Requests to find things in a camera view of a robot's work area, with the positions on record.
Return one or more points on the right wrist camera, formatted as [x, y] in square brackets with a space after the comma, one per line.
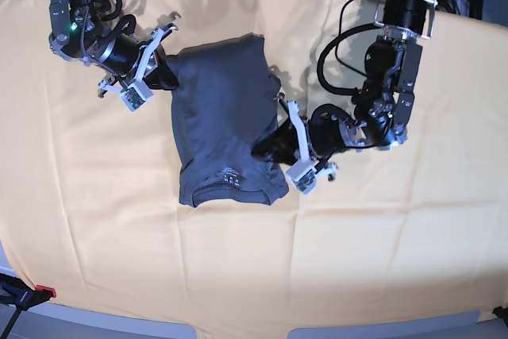
[136, 95]

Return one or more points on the blue red bar clamp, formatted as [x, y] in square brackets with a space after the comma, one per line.
[15, 292]

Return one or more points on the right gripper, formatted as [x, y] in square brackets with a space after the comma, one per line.
[138, 61]

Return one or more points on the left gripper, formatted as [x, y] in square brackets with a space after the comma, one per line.
[321, 134]

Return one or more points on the yellow table cloth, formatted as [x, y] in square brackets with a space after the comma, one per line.
[90, 206]

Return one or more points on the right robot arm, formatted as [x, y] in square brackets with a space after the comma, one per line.
[97, 32]

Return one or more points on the black clamp right corner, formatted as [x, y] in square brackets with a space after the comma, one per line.
[501, 313]

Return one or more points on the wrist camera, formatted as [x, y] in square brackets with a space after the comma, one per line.
[302, 176]
[136, 95]

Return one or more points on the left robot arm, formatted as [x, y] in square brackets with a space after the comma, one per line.
[382, 106]

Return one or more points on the grey-blue T-shirt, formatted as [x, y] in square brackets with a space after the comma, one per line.
[223, 105]

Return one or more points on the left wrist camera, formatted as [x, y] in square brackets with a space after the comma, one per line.
[302, 176]

